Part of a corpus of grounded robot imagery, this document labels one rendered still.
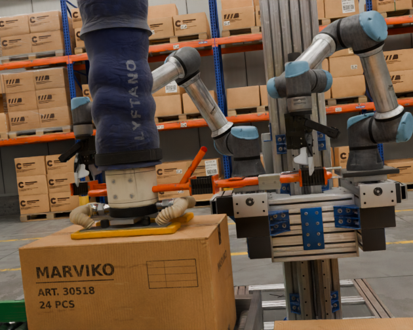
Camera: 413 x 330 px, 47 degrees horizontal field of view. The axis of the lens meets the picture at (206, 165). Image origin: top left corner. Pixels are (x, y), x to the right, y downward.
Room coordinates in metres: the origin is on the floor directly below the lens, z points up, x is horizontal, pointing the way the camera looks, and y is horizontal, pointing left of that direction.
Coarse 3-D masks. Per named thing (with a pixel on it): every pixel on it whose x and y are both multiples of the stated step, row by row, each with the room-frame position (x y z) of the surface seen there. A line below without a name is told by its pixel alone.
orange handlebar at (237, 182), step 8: (240, 176) 1.55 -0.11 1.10; (280, 176) 1.50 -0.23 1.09; (288, 176) 1.49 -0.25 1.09; (296, 176) 1.49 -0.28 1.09; (328, 176) 1.47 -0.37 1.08; (96, 184) 1.92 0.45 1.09; (104, 184) 1.91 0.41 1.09; (168, 184) 1.61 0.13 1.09; (176, 184) 1.57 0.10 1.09; (184, 184) 1.56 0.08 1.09; (216, 184) 1.53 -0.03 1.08; (224, 184) 1.53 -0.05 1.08; (232, 184) 1.52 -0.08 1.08; (240, 184) 1.52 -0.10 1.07; (248, 184) 1.52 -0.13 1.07; (256, 184) 1.51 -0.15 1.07; (88, 192) 1.63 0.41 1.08; (96, 192) 1.62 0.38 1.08; (104, 192) 1.61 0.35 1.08
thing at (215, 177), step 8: (200, 176) 1.62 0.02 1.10; (208, 176) 1.61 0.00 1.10; (216, 176) 1.58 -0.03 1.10; (192, 184) 1.53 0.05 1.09; (200, 184) 1.53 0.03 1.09; (208, 184) 1.53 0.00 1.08; (192, 192) 1.53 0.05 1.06; (200, 192) 1.53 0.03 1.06; (208, 192) 1.52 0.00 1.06; (216, 192) 1.55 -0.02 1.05
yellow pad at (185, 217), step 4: (184, 212) 1.71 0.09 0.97; (192, 212) 1.73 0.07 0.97; (180, 216) 1.65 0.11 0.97; (184, 216) 1.65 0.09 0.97; (188, 216) 1.66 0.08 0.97; (192, 216) 1.71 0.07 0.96; (152, 220) 1.66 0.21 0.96; (172, 220) 1.64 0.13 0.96; (176, 220) 1.64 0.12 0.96; (180, 220) 1.64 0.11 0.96; (184, 220) 1.64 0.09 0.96; (188, 220) 1.65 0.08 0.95; (96, 224) 1.70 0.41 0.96
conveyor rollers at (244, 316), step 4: (244, 312) 1.81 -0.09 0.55; (240, 316) 1.80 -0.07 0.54; (244, 316) 1.77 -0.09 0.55; (240, 320) 1.75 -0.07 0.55; (244, 320) 1.73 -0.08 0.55; (0, 324) 2.01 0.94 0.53; (4, 324) 1.94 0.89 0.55; (8, 324) 1.94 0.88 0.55; (12, 324) 1.96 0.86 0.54; (16, 324) 1.98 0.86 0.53; (20, 324) 2.01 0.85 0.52; (24, 324) 1.91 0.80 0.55; (240, 324) 1.70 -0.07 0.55; (244, 324) 1.70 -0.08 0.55; (0, 328) 1.90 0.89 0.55; (4, 328) 1.91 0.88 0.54; (8, 328) 1.92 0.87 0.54; (12, 328) 1.95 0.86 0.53; (16, 328) 1.88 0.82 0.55; (20, 328) 1.88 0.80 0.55; (24, 328) 1.89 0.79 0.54; (240, 328) 1.67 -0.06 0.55; (244, 328) 1.67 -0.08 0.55
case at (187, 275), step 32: (192, 224) 1.60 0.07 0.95; (224, 224) 1.67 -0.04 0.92; (32, 256) 1.46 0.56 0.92; (64, 256) 1.44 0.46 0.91; (96, 256) 1.42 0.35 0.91; (128, 256) 1.40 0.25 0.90; (160, 256) 1.39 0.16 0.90; (192, 256) 1.37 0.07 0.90; (224, 256) 1.61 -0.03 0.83; (32, 288) 1.46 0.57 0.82; (64, 288) 1.44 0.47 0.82; (96, 288) 1.42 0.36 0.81; (128, 288) 1.41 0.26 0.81; (160, 288) 1.39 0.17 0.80; (192, 288) 1.37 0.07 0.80; (224, 288) 1.55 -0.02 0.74; (32, 320) 1.47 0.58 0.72; (64, 320) 1.45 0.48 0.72; (96, 320) 1.43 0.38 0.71; (128, 320) 1.41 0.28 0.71; (160, 320) 1.39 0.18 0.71; (192, 320) 1.37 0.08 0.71; (224, 320) 1.49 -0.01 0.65
